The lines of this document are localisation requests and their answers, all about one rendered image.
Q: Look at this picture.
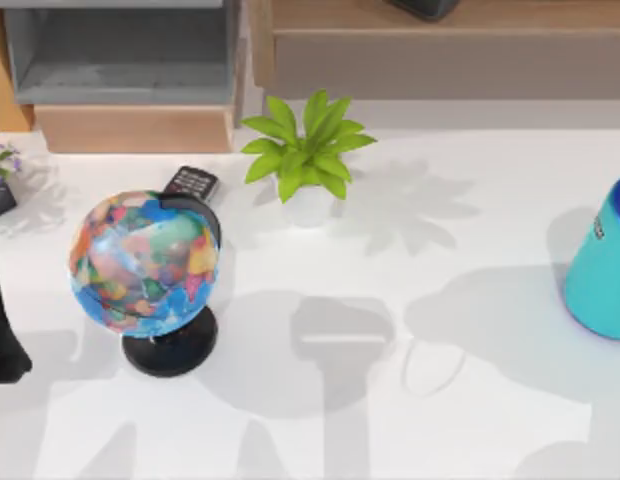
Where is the colourful globe on black stand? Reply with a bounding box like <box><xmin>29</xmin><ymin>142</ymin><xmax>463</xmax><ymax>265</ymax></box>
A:
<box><xmin>67</xmin><ymin>189</ymin><xmax>223</xmax><ymax>379</ymax></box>

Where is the pale wooden drawer front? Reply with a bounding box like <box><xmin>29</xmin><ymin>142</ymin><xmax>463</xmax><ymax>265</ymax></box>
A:
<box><xmin>33</xmin><ymin>103</ymin><xmax>235</xmax><ymax>154</ymax></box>

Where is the dark object on cupboard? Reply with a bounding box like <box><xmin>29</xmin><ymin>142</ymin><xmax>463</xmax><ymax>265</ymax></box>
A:
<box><xmin>384</xmin><ymin>0</ymin><xmax>462</xmax><ymax>22</ymax></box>

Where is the black remote control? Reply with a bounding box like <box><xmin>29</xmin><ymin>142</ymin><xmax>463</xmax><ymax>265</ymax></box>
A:
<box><xmin>162</xmin><ymin>165</ymin><xmax>222</xmax><ymax>204</ymax></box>

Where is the green plant in white pot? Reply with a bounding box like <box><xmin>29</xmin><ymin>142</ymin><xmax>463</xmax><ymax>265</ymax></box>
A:
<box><xmin>239</xmin><ymin>88</ymin><xmax>379</xmax><ymax>227</ymax></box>

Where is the wooden cupboard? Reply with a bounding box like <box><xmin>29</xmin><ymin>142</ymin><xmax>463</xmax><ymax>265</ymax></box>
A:
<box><xmin>247</xmin><ymin>0</ymin><xmax>620</xmax><ymax>101</ymax></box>

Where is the wooden cabinet side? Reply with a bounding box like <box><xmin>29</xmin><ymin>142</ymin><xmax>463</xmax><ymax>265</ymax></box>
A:
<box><xmin>0</xmin><ymin>8</ymin><xmax>37</xmax><ymax>134</ymax></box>

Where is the teal cone-shaped container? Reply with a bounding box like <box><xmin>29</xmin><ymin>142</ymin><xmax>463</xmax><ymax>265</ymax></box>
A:
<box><xmin>563</xmin><ymin>172</ymin><xmax>620</xmax><ymax>343</ymax></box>

